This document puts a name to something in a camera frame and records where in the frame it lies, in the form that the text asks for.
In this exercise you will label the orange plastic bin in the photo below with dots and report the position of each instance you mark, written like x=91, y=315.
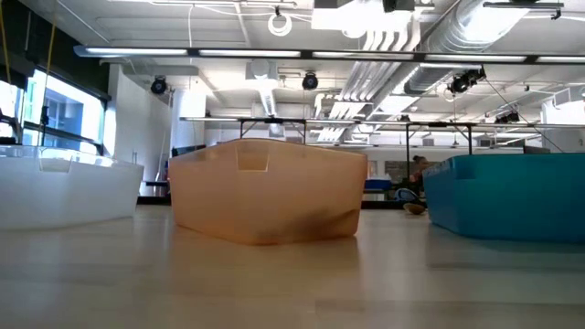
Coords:
x=265, y=205

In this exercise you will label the teal plastic bin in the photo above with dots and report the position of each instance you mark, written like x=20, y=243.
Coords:
x=503, y=201

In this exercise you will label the black round ceiling lamp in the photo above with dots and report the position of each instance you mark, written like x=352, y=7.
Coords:
x=310, y=81
x=158, y=85

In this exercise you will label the blue background bin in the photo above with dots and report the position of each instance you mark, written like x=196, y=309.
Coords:
x=377, y=184

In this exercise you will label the dark background monitor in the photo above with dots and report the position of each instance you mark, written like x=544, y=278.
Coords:
x=187, y=151

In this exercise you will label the overhead light bar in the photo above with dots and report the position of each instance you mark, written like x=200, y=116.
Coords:
x=306, y=54

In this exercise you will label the blue white rounded object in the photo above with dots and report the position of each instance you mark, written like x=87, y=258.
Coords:
x=407, y=196

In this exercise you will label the person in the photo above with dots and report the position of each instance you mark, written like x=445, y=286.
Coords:
x=419, y=171

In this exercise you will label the small brown object on table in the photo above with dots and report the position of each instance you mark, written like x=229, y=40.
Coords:
x=415, y=209

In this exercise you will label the black ceiling lamp cluster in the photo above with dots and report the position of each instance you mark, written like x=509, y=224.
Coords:
x=461, y=83

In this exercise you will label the clear plastic bin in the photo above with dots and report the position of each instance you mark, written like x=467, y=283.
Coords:
x=68, y=196

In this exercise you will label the window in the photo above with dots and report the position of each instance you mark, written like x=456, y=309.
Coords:
x=68, y=114

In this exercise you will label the black background frame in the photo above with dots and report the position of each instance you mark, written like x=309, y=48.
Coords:
x=274, y=120
x=439, y=124

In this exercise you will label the white ceiling duct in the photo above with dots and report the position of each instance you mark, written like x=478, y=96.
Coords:
x=262, y=82

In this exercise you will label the silver air duct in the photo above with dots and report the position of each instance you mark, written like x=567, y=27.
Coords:
x=457, y=41

